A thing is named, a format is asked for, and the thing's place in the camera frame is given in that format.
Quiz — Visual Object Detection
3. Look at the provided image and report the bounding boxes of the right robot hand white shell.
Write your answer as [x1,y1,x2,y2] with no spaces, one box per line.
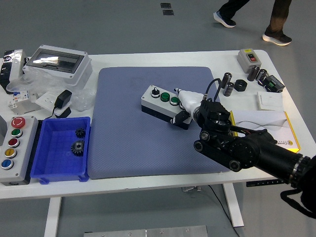
[171,87,205,125]

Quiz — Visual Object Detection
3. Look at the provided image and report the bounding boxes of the four-button grey control box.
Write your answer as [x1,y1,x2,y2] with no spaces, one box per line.
[141,85,193,131]

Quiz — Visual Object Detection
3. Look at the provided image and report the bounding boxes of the five-button grey control box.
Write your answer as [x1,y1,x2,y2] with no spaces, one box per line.
[0,115,39,186]

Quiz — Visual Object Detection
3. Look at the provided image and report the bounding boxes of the black cylindrical capacitor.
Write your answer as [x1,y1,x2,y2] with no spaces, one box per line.
[255,69,269,83]
[247,65,260,81]
[223,82,235,97]
[220,72,233,89]

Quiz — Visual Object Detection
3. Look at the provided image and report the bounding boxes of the grey-blue padded mat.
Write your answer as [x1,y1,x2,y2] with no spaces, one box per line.
[87,66,235,180]

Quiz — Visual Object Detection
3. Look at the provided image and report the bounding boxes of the yellow and white carton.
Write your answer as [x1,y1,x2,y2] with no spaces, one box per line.
[229,110,301,153]

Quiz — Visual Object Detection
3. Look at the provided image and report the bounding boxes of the black module green terminal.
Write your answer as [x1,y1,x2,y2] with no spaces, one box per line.
[258,75,286,93]

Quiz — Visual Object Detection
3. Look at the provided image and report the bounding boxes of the person's leg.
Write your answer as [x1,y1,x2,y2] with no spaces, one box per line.
[262,0,293,46]
[213,0,250,28]

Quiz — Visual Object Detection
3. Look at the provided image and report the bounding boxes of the clear plastic bag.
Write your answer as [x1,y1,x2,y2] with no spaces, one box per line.
[6,68,62,96]
[70,88,97,112]

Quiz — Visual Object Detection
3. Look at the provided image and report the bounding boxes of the black table height control panel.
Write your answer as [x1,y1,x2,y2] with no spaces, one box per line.
[246,179,284,188]

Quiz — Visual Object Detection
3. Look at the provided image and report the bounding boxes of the white table leg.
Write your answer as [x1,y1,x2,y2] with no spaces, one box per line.
[222,183,245,228]
[43,197,62,237]

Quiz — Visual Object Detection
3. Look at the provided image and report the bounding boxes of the grey distribution box clear cover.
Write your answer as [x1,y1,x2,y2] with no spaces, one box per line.
[22,44,93,87]

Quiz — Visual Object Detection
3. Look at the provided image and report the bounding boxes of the large black bevel gear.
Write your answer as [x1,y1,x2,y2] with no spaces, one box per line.
[71,139,86,156]

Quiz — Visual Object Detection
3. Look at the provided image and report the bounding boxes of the grey metal plate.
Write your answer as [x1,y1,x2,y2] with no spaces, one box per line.
[83,225,209,237]

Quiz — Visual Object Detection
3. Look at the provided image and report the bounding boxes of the blue plastic bin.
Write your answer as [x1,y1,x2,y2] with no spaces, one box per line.
[30,117,91,185]

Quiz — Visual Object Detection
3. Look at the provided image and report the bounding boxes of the white circuit breaker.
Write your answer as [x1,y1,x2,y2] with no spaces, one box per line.
[7,90,41,116]

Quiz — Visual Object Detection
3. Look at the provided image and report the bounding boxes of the plastic-wrapped black white device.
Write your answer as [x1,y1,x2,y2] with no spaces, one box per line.
[0,49,30,94]

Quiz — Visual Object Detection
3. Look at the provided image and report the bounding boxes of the black hexagonal ring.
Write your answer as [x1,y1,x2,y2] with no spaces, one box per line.
[234,79,248,92]

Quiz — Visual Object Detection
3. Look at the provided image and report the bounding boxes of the grey switch box red button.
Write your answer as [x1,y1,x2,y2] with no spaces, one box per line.
[237,48,262,74]

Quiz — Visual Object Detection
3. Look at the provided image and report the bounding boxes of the white wall switch plate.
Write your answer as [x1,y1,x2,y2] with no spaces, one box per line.
[256,91,284,111]

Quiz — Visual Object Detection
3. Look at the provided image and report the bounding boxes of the black cable under table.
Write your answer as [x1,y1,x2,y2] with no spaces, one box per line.
[207,184,241,237]

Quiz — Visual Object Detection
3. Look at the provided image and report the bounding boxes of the black power adapter with cord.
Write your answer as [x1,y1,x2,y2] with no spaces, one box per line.
[46,89,73,119]

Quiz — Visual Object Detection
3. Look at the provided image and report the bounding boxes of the white wall socket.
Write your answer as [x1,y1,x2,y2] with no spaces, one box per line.
[35,91,71,116]

